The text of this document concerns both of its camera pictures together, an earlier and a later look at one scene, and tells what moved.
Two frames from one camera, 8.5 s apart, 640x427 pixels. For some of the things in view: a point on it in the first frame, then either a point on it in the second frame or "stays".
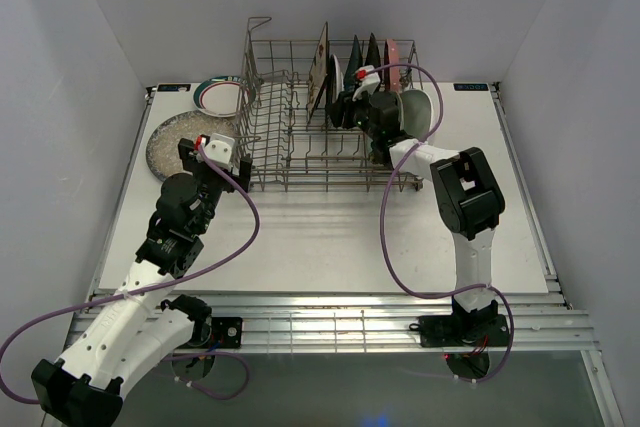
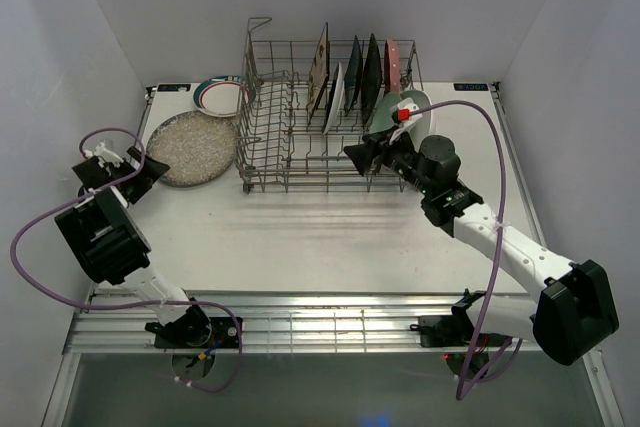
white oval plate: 417,112 stays
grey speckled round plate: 162,151 stays
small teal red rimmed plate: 224,96 stays
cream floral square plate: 318,72 stays
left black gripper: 189,163 -> 149,172
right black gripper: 346,104 -> 362,154
